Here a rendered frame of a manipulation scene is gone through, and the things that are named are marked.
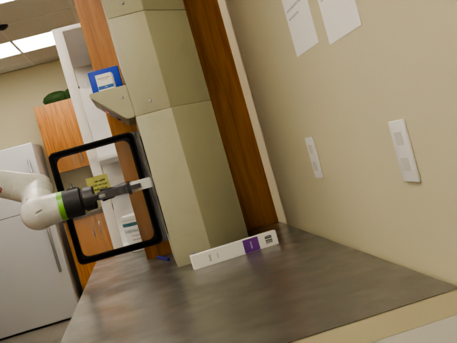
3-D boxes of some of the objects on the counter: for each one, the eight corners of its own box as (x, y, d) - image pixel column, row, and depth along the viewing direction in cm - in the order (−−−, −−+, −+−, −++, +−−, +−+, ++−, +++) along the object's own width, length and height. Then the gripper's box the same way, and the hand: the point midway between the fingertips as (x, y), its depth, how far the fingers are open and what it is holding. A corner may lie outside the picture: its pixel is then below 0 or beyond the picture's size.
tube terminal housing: (241, 234, 242) (181, 22, 239) (257, 243, 209) (188, -2, 207) (173, 254, 238) (111, 39, 235) (178, 267, 206) (107, 19, 203)
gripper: (77, 190, 205) (149, 170, 208) (82, 188, 228) (147, 169, 231) (83, 214, 205) (156, 194, 208) (88, 209, 228) (154, 191, 231)
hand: (145, 183), depth 219 cm, fingers open, 11 cm apart
